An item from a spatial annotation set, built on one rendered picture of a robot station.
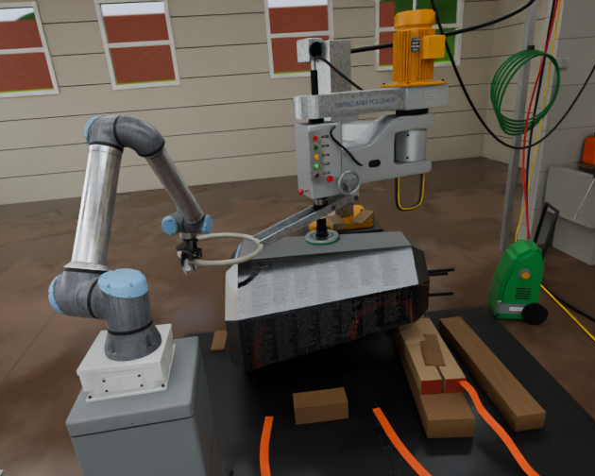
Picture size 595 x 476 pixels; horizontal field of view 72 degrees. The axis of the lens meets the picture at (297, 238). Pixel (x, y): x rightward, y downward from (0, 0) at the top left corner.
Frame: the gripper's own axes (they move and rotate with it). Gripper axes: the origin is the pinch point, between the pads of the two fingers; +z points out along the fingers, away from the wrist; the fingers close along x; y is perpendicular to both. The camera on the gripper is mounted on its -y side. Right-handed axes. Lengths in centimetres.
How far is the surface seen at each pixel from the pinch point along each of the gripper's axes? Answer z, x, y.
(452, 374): 56, 74, 124
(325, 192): -35, 70, 40
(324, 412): 76, 26, 72
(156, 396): 4, -67, 64
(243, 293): 15.4, 19.1, 20.2
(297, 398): 72, 22, 56
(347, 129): -64, 131, 18
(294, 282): 11, 40, 40
